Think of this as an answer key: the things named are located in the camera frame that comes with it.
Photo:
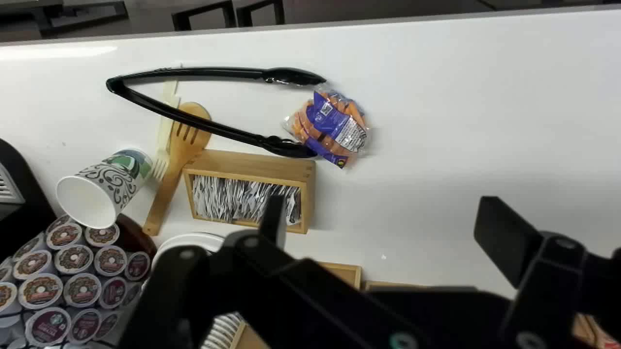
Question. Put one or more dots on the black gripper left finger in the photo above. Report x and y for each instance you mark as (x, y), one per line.
(195, 291)

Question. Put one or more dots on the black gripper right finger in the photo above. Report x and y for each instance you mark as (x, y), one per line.
(550, 278)

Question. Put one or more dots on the patterned paper cup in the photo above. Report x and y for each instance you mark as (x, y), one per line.
(100, 191)

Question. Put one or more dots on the patterned paper cups stack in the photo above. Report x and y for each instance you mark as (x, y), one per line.
(224, 330)

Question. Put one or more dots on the small wooden packet box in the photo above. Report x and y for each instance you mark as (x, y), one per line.
(249, 194)

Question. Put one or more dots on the wooden fork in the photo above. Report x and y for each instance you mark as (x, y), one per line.
(178, 146)

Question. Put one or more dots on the cream plastic fork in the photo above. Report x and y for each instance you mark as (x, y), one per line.
(164, 128)

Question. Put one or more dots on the black coffee machine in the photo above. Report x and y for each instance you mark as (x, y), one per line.
(20, 206)

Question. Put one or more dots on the orange blue snack packet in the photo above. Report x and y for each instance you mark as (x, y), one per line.
(331, 127)

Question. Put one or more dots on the black chair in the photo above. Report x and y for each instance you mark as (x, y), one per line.
(263, 10)
(205, 12)

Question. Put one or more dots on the black table frame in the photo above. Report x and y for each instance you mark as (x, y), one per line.
(79, 12)

